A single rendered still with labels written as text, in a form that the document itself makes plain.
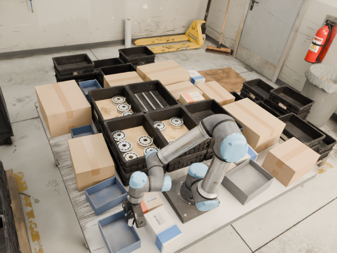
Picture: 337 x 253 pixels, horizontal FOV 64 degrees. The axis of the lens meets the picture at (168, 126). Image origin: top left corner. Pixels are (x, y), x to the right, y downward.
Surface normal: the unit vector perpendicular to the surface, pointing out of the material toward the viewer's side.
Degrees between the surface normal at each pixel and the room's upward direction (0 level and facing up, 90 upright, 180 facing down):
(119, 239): 1
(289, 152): 0
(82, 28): 90
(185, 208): 4
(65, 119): 90
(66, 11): 90
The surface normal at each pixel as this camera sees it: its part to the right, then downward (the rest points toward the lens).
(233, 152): 0.23, 0.58
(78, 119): 0.52, 0.58
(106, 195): 0.11, -0.77
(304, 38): -0.85, 0.25
